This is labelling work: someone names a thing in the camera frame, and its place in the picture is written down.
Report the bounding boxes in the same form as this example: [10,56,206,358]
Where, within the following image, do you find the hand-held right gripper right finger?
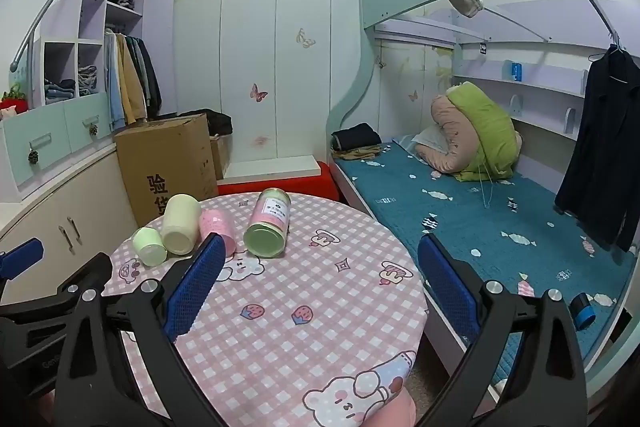
[416,233,589,427]

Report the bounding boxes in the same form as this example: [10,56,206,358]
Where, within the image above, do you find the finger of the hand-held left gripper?
[0,237,45,281]
[0,252,114,329]

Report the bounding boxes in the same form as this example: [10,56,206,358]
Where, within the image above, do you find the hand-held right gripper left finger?
[52,233,227,427]

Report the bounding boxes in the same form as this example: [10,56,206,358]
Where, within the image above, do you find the pink cup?
[198,208,237,258]

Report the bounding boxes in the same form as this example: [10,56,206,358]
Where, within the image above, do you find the pale yellow cup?
[159,194,202,256]

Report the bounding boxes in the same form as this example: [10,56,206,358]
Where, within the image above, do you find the small light green cup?
[131,227,168,266]

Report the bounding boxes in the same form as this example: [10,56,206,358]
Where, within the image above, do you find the low white cabinet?
[0,139,138,308]

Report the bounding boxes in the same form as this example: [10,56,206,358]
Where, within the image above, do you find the blue candy print mattress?
[332,134,638,388]

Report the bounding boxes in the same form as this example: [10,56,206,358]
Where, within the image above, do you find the glass jar with green lid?
[243,188,292,258]

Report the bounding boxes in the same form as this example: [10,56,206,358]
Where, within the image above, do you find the round table pink checkered cloth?
[102,193,430,427]

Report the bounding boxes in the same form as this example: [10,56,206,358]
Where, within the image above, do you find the large cardboard box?
[114,113,219,233]

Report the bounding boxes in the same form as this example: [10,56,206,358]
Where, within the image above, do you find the small cardboard box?
[210,134,232,180]

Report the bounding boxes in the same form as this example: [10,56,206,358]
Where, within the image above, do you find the blue and black tape roll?
[570,291,597,328]

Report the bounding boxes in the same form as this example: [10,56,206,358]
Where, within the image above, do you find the white pillow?
[407,127,447,154]

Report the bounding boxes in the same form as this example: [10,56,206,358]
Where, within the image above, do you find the red and green decoration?
[0,82,28,120]

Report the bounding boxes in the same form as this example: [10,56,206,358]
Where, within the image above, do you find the folded tan clothes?
[332,145,394,162]

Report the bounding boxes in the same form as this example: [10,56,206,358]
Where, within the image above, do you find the black bag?
[177,109,233,138]

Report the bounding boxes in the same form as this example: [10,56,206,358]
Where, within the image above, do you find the rolled green and pink quilt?
[415,82,524,182]

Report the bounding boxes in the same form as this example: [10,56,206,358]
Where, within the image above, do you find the folded jeans stack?
[44,78,77,104]
[77,64,99,96]

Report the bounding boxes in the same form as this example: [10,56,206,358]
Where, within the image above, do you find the folded black clothes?
[331,123,383,152]

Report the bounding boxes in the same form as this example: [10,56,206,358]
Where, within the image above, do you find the light blue hanging shirt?
[104,33,126,132]

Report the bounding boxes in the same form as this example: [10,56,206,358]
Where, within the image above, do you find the tan hanging jacket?
[117,34,148,125]

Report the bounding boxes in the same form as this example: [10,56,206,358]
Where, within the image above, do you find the dark hanging jacket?
[132,36,163,115]

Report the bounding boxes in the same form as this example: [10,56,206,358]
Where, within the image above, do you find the black hanging coat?
[554,44,640,253]

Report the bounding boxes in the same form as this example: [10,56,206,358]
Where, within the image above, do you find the white wardrobe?
[172,0,381,182]

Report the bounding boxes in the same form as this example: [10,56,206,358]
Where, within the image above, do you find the purple and teal stair cabinet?
[0,0,176,202]

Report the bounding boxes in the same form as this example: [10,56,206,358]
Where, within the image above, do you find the grey hanging pouch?
[446,0,485,18]

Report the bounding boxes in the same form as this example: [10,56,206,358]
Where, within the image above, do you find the clothes hanger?
[587,29,632,82]

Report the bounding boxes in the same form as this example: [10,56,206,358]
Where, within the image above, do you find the white string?
[477,152,496,210]

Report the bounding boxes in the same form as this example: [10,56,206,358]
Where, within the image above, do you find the purple wall shelf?
[452,39,592,138]

